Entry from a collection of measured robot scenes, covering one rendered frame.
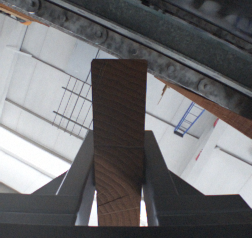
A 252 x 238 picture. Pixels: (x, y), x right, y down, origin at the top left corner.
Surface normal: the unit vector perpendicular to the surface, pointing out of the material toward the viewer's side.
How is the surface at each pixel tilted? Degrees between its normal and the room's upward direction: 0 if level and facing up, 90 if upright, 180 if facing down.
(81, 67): 90
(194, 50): 90
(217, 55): 90
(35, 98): 88
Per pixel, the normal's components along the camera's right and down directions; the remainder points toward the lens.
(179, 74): -0.13, 0.20
